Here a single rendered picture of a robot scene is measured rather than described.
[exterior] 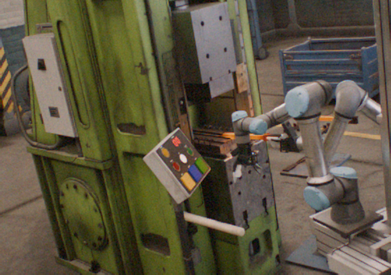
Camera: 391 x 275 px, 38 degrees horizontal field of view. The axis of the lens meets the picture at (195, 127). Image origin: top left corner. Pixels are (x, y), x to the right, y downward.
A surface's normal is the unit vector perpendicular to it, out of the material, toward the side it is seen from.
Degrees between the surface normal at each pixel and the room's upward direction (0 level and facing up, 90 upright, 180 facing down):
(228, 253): 89
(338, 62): 89
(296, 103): 83
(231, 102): 90
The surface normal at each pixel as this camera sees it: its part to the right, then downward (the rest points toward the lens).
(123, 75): -0.69, 0.30
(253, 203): 0.71, 0.09
